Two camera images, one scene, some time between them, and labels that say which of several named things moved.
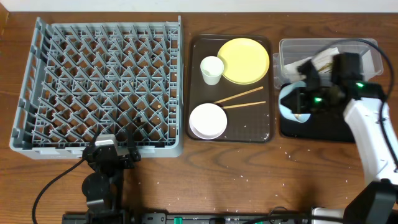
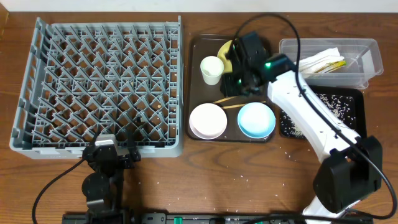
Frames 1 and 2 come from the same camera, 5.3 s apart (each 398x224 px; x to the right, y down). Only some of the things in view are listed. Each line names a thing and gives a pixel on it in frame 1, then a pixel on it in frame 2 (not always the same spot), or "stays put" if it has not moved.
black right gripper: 298,106 to 229,89
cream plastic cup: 211,69 stays put
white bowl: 208,121 stays put
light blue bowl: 286,90 to 256,119
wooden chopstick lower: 244,104 stays put
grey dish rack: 84,80 stays put
